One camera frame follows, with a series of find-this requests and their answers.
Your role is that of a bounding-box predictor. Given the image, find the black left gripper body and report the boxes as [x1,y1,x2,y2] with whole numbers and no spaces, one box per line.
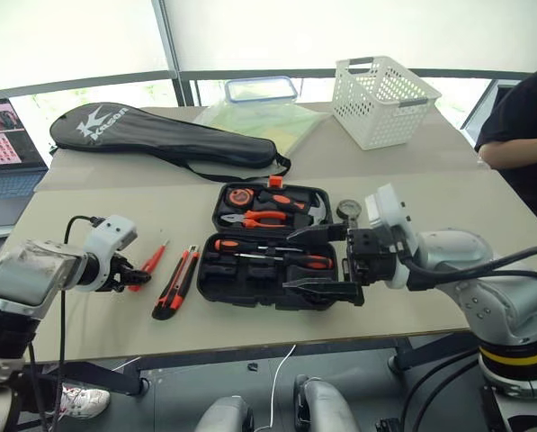
[107,251,130,293]

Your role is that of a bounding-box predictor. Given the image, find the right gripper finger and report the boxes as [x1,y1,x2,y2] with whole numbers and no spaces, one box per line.
[282,277,365,308]
[285,222,348,247]

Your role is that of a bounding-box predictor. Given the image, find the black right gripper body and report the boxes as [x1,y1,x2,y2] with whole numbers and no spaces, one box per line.
[342,224,398,288]

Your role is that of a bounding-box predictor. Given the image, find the black plastic tool case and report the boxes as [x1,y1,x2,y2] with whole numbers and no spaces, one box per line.
[196,175,342,312]

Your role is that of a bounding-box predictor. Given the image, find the long orange black screwdriver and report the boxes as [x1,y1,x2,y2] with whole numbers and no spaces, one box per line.
[233,252,336,270]

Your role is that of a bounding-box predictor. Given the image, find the large orange black utility knife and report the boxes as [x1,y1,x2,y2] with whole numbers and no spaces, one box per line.
[151,244,201,322]

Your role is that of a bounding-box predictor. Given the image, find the round silver gauge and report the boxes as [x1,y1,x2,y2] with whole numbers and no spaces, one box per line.
[336,199,364,231]

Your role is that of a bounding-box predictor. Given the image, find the orange black tape measure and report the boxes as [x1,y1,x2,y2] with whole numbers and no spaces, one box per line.
[226,188,258,209]

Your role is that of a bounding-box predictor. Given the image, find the short orange black screwdriver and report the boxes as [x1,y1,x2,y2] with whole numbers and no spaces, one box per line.
[213,238,306,254]

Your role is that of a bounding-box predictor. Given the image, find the silver robot leg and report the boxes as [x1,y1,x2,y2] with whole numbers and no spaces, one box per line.
[292,373,360,432]
[194,395,255,432]

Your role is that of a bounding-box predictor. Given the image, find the clear green plastic folder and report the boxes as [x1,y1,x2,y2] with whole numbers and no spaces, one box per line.
[192,103,335,157]

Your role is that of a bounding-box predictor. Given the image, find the white sneaker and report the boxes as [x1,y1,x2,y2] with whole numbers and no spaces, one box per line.
[59,383,112,420]

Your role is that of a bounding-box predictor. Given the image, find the white perforated plastic basket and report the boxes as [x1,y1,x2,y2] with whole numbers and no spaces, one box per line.
[330,55,443,151]

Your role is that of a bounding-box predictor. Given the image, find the black Kason racket bag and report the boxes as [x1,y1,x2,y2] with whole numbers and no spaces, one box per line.
[49,102,293,184]

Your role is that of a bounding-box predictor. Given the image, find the blue lidded food container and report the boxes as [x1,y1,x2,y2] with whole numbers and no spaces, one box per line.
[223,76,299,106]

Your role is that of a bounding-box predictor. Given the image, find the open laptop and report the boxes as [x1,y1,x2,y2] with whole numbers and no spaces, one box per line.
[0,98,49,229]

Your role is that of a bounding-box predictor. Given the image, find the person in black shirt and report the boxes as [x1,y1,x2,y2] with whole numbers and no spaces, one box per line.
[474,64,537,236]

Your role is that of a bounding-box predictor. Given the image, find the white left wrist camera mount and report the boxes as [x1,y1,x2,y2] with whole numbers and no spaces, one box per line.
[84,215,139,294]

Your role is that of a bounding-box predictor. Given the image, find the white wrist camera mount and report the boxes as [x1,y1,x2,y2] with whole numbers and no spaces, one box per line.
[84,215,139,294]
[363,182,414,290]

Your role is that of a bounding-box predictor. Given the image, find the claw hammer orange black handle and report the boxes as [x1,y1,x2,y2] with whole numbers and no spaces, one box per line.
[255,188,335,226]

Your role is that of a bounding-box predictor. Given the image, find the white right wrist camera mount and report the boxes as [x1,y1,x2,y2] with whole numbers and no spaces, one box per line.
[363,182,414,290]

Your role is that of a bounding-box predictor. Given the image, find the orange handled pliers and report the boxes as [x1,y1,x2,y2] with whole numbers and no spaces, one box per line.
[219,209,292,230]

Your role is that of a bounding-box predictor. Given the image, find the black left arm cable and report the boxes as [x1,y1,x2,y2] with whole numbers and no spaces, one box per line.
[57,215,105,432]

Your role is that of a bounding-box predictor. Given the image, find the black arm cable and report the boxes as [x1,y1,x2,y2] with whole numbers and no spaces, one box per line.
[57,215,105,432]
[401,246,537,293]

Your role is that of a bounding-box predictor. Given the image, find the black table frame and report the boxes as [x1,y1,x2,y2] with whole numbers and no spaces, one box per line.
[22,335,480,398]

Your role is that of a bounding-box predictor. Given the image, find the thin white cable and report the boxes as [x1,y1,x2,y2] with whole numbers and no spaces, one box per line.
[265,344,298,429]

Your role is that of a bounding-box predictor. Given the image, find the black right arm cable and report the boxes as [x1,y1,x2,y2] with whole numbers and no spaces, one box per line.
[401,246,537,293]

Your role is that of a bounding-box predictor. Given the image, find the thick black floor cable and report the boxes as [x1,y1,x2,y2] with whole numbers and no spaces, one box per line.
[401,346,481,432]

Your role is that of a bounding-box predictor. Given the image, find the grey window frame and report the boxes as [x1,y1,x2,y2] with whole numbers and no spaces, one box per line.
[0,0,534,109]

